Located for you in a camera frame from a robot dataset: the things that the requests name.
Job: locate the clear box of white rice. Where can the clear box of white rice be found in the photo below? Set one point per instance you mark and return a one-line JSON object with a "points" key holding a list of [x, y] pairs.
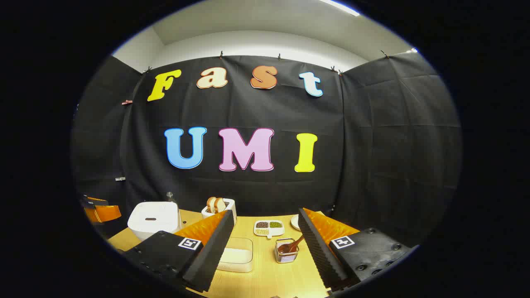
{"points": [[237, 256]]}

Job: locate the small glass bottle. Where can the small glass bottle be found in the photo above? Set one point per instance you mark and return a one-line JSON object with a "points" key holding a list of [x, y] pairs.
{"points": [[170, 198]]}

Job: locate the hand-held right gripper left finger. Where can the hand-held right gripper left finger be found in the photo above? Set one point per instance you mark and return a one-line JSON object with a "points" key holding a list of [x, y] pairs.
{"points": [[215, 244]]}

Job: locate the toasted bread slice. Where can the toasted bread slice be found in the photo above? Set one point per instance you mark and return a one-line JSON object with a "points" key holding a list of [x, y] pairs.
{"points": [[220, 205], [210, 204]]}

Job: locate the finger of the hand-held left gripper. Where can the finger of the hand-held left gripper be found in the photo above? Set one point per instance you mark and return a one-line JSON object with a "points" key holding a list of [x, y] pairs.
{"points": [[93, 203], [103, 213]]}

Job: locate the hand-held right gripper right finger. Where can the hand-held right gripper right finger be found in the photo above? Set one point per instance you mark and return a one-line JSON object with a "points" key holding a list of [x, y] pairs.
{"points": [[319, 248]]}

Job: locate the brown wooden spoon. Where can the brown wooden spoon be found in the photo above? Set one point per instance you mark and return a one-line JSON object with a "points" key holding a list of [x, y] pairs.
{"points": [[290, 247]]}

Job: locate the white rice cooker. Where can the white rice cooker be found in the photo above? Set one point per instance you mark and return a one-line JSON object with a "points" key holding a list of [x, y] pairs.
{"points": [[153, 217]]}

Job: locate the white toaster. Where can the white toaster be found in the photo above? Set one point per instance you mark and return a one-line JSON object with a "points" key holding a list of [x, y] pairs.
{"points": [[230, 206]]}

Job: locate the white round plate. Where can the white round plate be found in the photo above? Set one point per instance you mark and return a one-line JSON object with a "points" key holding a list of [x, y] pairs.
{"points": [[295, 222]]}

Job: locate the black backdrop cloth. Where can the black backdrop cloth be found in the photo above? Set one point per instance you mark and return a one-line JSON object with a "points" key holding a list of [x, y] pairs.
{"points": [[372, 145]]}

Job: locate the clear chopstick holder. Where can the clear chopstick holder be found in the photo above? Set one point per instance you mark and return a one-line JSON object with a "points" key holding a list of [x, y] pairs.
{"points": [[286, 257]]}

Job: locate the white divided dish of beans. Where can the white divided dish of beans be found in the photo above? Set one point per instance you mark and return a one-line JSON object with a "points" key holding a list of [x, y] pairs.
{"points": [[269, 231]]}

